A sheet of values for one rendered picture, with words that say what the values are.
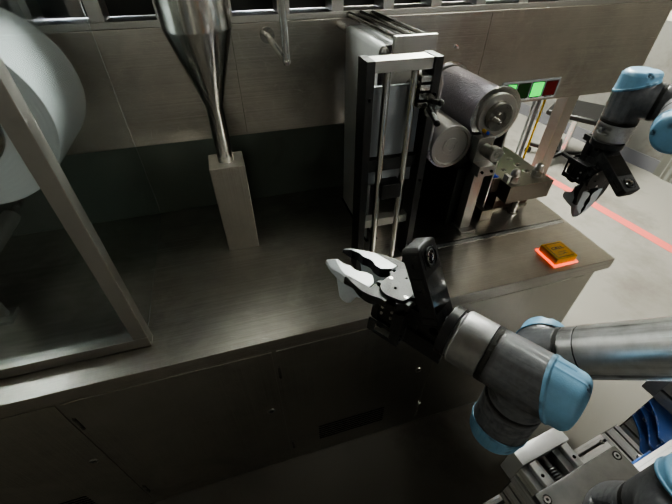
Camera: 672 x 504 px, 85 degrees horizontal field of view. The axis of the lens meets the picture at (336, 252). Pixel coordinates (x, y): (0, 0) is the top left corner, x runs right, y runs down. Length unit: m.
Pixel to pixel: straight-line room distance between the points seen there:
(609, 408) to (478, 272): 1.23
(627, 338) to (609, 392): 1.66
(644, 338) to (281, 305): 0.71
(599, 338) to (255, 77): 1.03
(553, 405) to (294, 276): 0.72
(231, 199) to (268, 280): 0.24
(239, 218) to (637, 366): 0.90
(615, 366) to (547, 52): 1.23
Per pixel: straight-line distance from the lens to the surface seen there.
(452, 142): 1.09
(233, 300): 0.99
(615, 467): 1.01
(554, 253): 1.22
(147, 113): 1.23
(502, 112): 1.12
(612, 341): 0.59
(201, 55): 0.89
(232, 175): 1.00
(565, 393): 0.48
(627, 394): 2.27
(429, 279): 0.47
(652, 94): 1.04
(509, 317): 1.31
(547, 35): 1.60
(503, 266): 1.15
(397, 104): 0.85
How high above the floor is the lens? 1.62
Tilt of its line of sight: 41 degrees down
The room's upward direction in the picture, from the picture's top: straight up
